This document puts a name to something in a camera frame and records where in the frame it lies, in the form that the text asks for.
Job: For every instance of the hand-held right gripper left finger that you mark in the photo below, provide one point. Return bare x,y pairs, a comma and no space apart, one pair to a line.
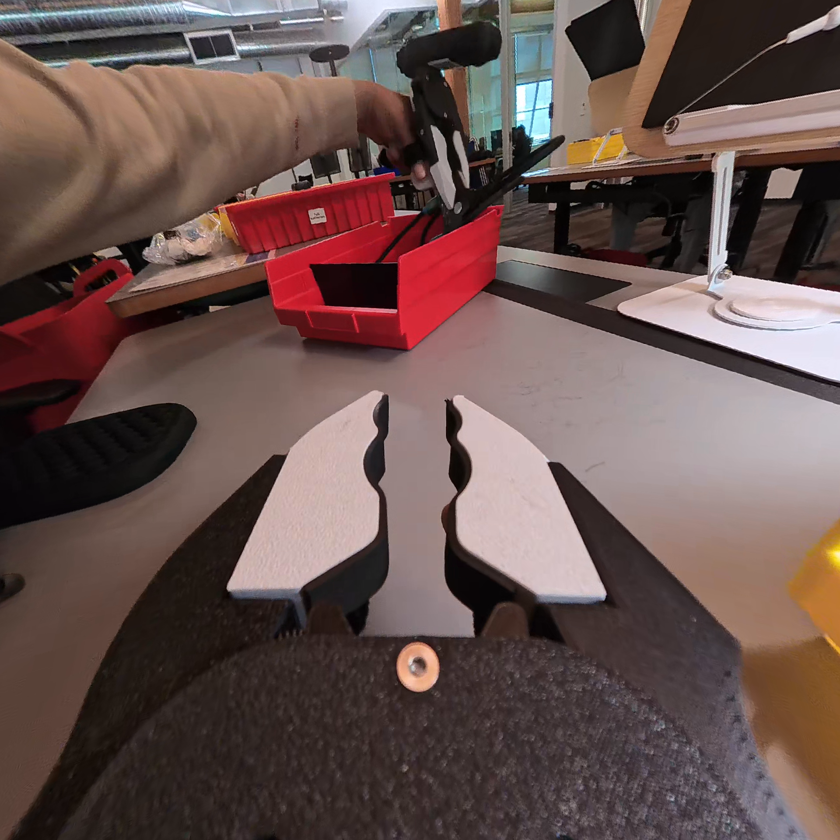
308,512

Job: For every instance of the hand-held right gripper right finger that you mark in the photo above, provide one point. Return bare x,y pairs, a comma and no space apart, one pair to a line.
525,525

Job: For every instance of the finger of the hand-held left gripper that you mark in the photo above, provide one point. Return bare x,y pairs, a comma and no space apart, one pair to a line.
463,161
446,170

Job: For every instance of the red storage bin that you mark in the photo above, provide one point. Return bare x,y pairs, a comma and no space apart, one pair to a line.
426,302

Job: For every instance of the yellow storage bin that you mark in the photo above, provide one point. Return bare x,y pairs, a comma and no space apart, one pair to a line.
820,577

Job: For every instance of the person's left forearm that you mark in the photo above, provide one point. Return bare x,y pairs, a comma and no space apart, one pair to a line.
164,144

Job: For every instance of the person's left hand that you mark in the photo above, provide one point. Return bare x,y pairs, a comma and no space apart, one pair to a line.
387,118

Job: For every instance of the wooden pillar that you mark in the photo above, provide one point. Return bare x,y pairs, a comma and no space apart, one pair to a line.
451,13

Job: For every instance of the black floor lamp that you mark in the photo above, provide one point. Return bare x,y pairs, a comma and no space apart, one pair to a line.
328,52

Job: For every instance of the small yellow box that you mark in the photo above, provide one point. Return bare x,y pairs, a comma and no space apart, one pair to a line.
590,149

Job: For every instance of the red ribbed bin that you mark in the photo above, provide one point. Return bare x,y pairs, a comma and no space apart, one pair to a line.
282,220

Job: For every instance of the wooden top office desk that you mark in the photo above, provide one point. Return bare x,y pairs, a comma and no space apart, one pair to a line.
656,169

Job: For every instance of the large ceiling vent grille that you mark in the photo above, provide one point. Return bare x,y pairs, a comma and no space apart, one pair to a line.
211,46

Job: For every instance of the clear plastic bag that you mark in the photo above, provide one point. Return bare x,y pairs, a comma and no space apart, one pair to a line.
177,246

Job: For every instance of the white tablet stand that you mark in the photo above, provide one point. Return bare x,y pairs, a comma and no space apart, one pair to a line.
754,328

